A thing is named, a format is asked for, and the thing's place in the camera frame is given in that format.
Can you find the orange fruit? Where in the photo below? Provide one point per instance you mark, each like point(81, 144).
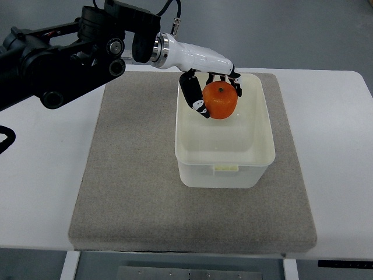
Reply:
point(220, 99)

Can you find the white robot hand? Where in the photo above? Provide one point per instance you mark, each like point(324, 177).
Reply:
point(189, 58)

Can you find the white table leg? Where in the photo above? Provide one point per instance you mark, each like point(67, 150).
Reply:
point(290, 269)
point(70, 265)

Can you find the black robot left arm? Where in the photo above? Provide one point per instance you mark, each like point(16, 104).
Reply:
point(62, 63)

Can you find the grey felt mat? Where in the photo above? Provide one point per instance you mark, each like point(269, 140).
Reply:
point(132, 199)

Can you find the white left table leg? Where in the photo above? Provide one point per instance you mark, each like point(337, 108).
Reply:
point(70, 265)

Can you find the black table control panel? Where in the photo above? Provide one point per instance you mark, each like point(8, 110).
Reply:
point(345, 264)

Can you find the small silver floor plate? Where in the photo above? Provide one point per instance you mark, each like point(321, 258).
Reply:
point(127, 55)

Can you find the white right table leg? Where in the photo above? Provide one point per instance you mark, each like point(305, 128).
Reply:
point(290, 269)

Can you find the white plastic box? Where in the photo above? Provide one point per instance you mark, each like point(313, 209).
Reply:
point(230, 153)

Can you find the grey metal base plate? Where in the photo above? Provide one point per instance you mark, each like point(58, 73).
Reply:
point(133, 273)

